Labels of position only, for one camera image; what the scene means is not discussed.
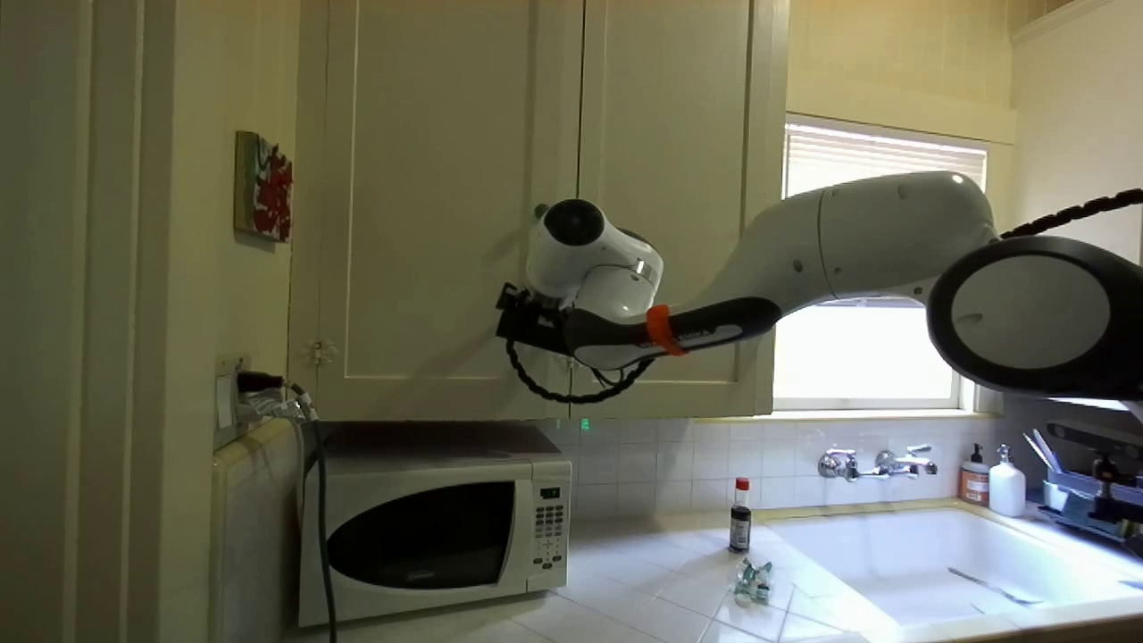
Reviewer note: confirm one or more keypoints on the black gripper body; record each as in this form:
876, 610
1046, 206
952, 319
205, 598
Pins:
531, 319

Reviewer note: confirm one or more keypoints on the dark sauce bottle red cap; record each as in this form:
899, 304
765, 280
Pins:
740, 516

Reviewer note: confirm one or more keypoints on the window with white blinds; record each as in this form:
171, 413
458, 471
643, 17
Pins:
864, 347

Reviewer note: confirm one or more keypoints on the wall power outlet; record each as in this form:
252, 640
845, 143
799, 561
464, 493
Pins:
227, 423

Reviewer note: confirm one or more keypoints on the white soap bottle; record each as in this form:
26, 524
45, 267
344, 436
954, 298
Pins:
1006, 483

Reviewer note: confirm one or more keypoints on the red soap bottle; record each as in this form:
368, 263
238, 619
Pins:
973, 481

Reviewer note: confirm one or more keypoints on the red wall decoration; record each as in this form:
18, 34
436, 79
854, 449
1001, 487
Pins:
262, 192

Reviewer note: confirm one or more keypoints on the chrome sink faucet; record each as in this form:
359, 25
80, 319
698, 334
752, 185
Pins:
888, 464

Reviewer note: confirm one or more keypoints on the white kitchen sink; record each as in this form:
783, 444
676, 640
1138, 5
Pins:
952, 567

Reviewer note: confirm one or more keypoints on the cream upper cabinet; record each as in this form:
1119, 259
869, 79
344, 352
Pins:
680, 135

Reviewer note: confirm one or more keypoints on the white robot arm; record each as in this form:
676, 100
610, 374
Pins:
1016, 309

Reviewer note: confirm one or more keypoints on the white microwave oven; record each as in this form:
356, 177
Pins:
430, 516

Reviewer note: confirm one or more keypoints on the crumpled green plastic wrapper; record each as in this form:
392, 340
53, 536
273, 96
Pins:
756, 584

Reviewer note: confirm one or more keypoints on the cream cabinet door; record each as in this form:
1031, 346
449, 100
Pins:
430, 138

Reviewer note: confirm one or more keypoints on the dish drying rack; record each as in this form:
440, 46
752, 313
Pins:
1082, 464

